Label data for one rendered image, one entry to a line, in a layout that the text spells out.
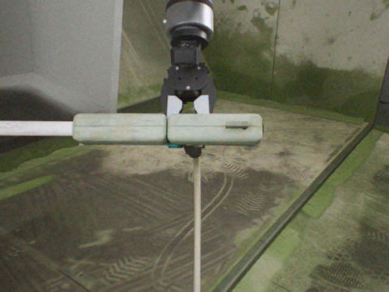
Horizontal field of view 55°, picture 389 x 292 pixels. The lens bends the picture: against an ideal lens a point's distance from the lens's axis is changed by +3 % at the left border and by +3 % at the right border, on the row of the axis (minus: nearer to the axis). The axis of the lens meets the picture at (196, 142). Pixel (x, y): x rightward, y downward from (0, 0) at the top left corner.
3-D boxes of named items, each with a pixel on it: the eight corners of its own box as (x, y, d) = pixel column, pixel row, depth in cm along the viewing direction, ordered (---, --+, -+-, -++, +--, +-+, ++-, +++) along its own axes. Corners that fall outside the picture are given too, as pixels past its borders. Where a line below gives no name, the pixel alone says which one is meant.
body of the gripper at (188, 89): (209, 106, 71) (209, 49, 74) (209, 92, 63) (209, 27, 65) (171, 107, 72) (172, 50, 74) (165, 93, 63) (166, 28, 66)
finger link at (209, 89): (219, 117, 64) (211, 71, 66) (219, 115, 63) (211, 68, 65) (192, 121, 65) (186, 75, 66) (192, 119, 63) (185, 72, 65)
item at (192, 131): (250, 141, 79) (264, 108, 56) (250, 163, 78) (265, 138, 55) (28, 140, 81) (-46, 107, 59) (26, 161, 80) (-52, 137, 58)
